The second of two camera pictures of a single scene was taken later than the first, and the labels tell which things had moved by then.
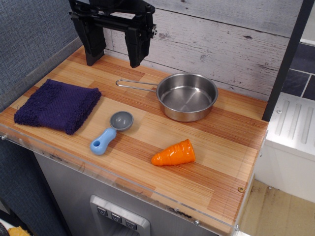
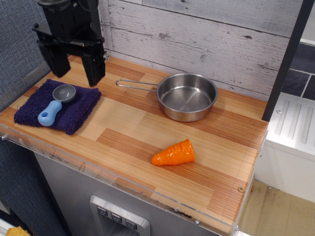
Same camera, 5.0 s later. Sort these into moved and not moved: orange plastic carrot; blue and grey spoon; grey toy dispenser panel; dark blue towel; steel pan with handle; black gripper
Moved: black gripper; blue and grey spoon
Not moved: orange plastic carrot; dark blue towel; steel pan with handle; grey toy dispenser panel
